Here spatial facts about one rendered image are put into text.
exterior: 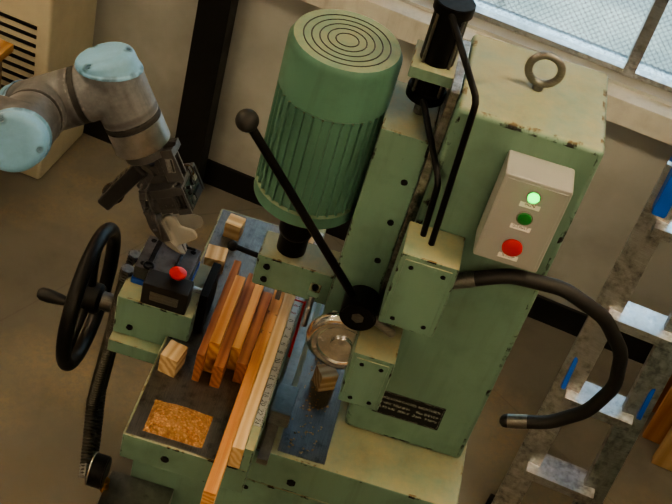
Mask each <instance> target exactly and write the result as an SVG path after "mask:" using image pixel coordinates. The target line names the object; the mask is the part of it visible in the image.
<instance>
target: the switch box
mask: <svg viewBox="0 0 672 504"><path fill-rule="evenodd" d="M574 177H575V170H574V169H572V168H568V167H565V166H562V165H559V164H555V163H552V162H549V161H546V160H542V159H539V158H536V157H533V156H529V155H526V154H523V153H520V152H516V151H513V150H509V152H508V153H507V156H506V158H505V161H504V163H503V166H502V168H501V171H500V173H499V176H498V178H497V181H496V183H495V185H494V188H493V190H492V193H491V195H490V198H489V200H488V203H487V205H486V208H485V210H484V212H483V215H482V217H481V220H480V222H479V225H478V227H477V230H476V236H475V242H474V247H473V253H474V254H476V255H479V256H482V257H485V258H489V259H492V260H495V261H498V262H502V263H505V264H508V265H511V266H515V267H518V268H521V269H524V270H528V271H531V272H537V270H538V268H539V266H540V264H541V262H542V259H543V257H544V255H545V253H546V251H547V249H548V247H549V245H550V242H551V240H552V238H553V236H554V234H555V232H556V230H557V227H558V225H559V223H560V221H561V219H562V217H563V215H564V212H565V210H566V208H567V206H568V204H569V202H570V200H571V197H572V195H573V189H574ZM532 191H535V192H538V193H539V194H540V195H541V200H540V201H539V202H538V203H535V204H533V205H536V206H539V207H541V208H540V210H539V212H538V211H535V210H532V209H528V208H525V207H522V206H519V204H520V201H523V202H526V203H529V204H532V203H530V202H528V200H527V194H528V193H529V192H532ZM522 211H526V212H529V213H531V214H532V216H533V221H532V223H531V224H529V225H521V224H519V223H518V222H517V220H516V216H517V214H518V213H519V212H522ZM511 223H514V224H518V225H521V226H524V227H527V228H531V230H530V233H527V232H523V231H520V230H517V229H514V228H510V224H511ZM508 239H515V240H518V241H519V242H520V243H521V244H522V246H523V249H522V252H521V254H520V255H518V256H515V257H518V259H517V262H515V261H512V260H509V259H505V258H502V257H499V256H497V255H498V252H502V253H503V251H502V244H503V242H504V241H506V240H508Z"/></svg>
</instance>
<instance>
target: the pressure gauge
mask: <svg viewBox="0 0 672 504"><path fill-rule="evenodd" d="M111 463H112V458H111V456H108V455H105V454H102V453H98V452H95V454H94V455H93V457H92V459H91V462H90V464H89V467H88V470H87V473H86V477H85V486H90V487H93V488H96V489H99V490H100V492H102V491H103V490H107V489H108V488H109V483H110V479H109V478H108V477H107V476H108V474H109V471H110V467H111Z"/></svg>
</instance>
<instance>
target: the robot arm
mask: <svg viewBox="0 0 672 504"><path fill-rule="evenodd" d="M99 120H100V121H101V122H102V124H103V127H104V128H105V131H106V133H107V135H108V137H109V139H110V141H111V143H112V146H113V148H114V150H115V152H116V154H117V156H118V157H119V158H121V159H126V161H127V163H128V164H129V165H128V166H127V167H126V168H125V169H124V170H123V171H122V172H121V173H120V174H119V175H118V176H117V177H116V178H115V179H114V180H113V181H111V182H109V183H107V184H106V185H105V186H104V187H103V189H102V195H101V196H100V198H99V199H98V203H99V204H100V205H101V206H102V207H103V208H105V209H106V210H110V209H111V208H112V207H113V206H114V205H116V204H118V203H120V202H121V201H122V200H123V199H124V196H125V194H127V193H128V192H129V191H130V190H131V189H132V188H133V187H134V186H135V185H136V184H137V183H138V184H137V187H138V188H139V190H138V192H139V201H140V204H141V207H142V210H143V214H144V215H145V217H146V220H147V223H148V225H149V227H150V229H151V231H152V232H153V233H154V235H155V236H156V237H157V238H158V239H159V240H160V241H161V242H164V243H165V244H166V245H167V246H168V247H169V248H171V249H172V250H174V251H175V252H177V253H179V254H185V253H186V251H187V248H186V243H187V242H190V241H193V240H195V239H196V238H197V233H196V231H195V229H197V228H199V227H201V226H202V225H203V219H202V217H201V216H199V215H196V214H193V210H194V207H195V205H196V203H197V201H198V199H199V197H200V195H201V193H202V191H203V190H202V189H205V187H204V185H203V182H202V180H201V178H200V175H199V173H198V170H197V168H196V166H195V163H194V162H191V163H184V164H183V161H182V159H181V157H180V154H179V152H178V149H179V147H180V145H181V143H180V141H179V139H178V137H177V138H170V135H171V134H170V131H169V128H168V126H167V124H166V121H165V119H164V117H163V114H162V112H161V110H160V108H159V105H158V103H157V101H156V98H155V96H154V94H153V91H152V89H151V87H150V84H149V82H148V80H147V77H146V75H145V72H144V67H143V64H142V63H141V62H140V61H139V59H138V57H137V55H136V53H135V51H134V49H133V48H132V47H131V46H130V45H128V44H126V43H122V42H106V43H101V44H98V45H96V46H94V47H92V48H91V47H90V48H88V49H86V50H84V51H83V52H81V53H80V54H79V55H78V56H77V58H76V60H75V63H74V65H72V66H69V67H65V68H62V69H58V70H55V71H51V72H48V73H44V74H41V75H38V76H34V77H31V78H27V79H24V80H16V81H13V82H11V83H10V84H8V85H6V86H4V87H3V88H2V89H1V90H0V170H2V171H6V172H23V171H26V170H29V169H31V168H32V167H34V166H35V165H36V164H38V163H39V162H41V161H42V160H43V159H44V158H45V157H46V155H47V154H48V152H49V151H50V148H51V146H52V144H53V143H54V141H55V140H56V139H57V138H58V137H59V135H60V134H61V132H62V131H64V130H67V129H71V128H74V127H78V126H81V125H85V124H88V123H91V122H96V121H99ZM169 138H170V139H169Z"/></svg>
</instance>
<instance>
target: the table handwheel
mask: <svg viewBox="0 0 672 504"><path fill-rule="evenodd" d="M105 245H106V252H105V258H104V264H103V268H102V272H101V276H100V280H99V282H97V276H98V269H99V262H100V257H101V252H102V250H103V248H104V246H105ZM120 250H121V232H120V229H119V227H118V226H117V225H116V224H115V223H113V222H107V223H104V224H102V225H101V226H100V227H99V228H98V229H97V230H96V232H95V233H94V234H93V236H92V238H91V239H90V241H89V243H88V245H87V247H86V248H85V250H84V253H83V255H82V257H81V259H80V261H79V264H78V266H77V269H76V271H75V274H74V276H73V279H72V282H71V285H70V288H69V291H68V294H67V297H66V300H65V304H64V307H63V311H62V315H61V319H60V323H59V328H58V334H57V340H56V362H57V365H58V366H59V368H60V369H61V370H63V371H71V370H73V369H75V368H76V367H77V366H78V365H79V364H80V363H81V361H82V360H83V358H84V357H85V355H86V353H87V352H88V350H89V348H90V346H91V344H92V342H93V340H94V337H95V335H96V333H97V331H98V328H99V326H100V323H101V320H102V318H103V315H104V312H105V311H106V312H110V309H111V304H112V301H113V297H114V294H113V293H111V291H112V287H113V284H114V280H115V276H116V272H117V267H118V262H119V257H120ZM88 313H89V314H88ZM87 314H88V317H87ZM86 317H87V319H86ZM85 319H86V322H85V324H84V327H83V329H82V331H81V333H80V330H81V328H82V326H83V323H84V321H85ZM79 333H80V335H79ZM78 335H79V337H78ZM77 338H78V339H77ZM76 340H77V341H76Z"/></svg>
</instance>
